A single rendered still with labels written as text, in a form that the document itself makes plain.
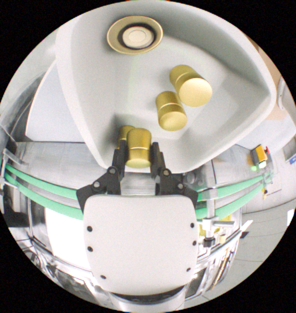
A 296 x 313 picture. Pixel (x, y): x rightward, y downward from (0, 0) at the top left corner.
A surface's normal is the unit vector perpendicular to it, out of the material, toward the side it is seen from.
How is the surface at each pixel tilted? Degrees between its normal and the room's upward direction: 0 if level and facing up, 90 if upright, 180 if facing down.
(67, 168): 90
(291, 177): 90
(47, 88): 0
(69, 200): 90
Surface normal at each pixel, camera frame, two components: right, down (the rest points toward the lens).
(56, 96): 0.01, 0.91
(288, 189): -0.98, -0.07
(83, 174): 0.21, -0.40
